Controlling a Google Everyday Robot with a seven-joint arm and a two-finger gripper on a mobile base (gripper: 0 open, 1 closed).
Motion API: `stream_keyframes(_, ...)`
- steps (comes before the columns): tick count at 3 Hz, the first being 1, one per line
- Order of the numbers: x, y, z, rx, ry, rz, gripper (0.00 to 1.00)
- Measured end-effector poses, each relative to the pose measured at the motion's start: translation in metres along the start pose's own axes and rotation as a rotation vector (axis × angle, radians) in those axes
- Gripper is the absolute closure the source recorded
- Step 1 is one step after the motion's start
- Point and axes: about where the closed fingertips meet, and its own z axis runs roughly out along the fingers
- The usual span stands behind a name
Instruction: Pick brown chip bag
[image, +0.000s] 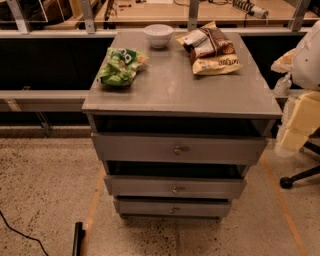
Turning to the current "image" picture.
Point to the brown chip bag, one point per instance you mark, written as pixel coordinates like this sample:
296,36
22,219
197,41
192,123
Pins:
207,42

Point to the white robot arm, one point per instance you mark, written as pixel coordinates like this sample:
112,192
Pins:
306,60

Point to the green chip bag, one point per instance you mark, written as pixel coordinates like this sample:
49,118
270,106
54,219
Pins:
121,66

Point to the grey wooden drawer cabinet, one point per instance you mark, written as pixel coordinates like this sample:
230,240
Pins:
167,99

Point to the top grey drawer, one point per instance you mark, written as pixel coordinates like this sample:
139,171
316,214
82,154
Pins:
203,150

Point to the grey drawer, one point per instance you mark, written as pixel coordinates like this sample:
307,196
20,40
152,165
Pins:
203,150
172,208
173,187

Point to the middle grey drawer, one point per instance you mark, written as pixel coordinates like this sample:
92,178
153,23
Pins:
173,187

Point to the bottom grey drawer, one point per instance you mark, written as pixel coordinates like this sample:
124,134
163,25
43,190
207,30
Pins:
172,208

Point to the white ceramic bowl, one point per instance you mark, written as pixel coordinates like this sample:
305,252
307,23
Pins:
158,35

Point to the black bar on floor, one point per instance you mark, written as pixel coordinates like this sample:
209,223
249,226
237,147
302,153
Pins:
78,237

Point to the black office chair base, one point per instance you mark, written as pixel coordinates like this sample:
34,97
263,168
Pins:
300,175

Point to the yellow foam blocks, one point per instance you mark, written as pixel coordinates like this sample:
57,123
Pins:
300,119

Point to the white coiled tool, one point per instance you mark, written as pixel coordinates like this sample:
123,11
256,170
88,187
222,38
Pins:
250,8

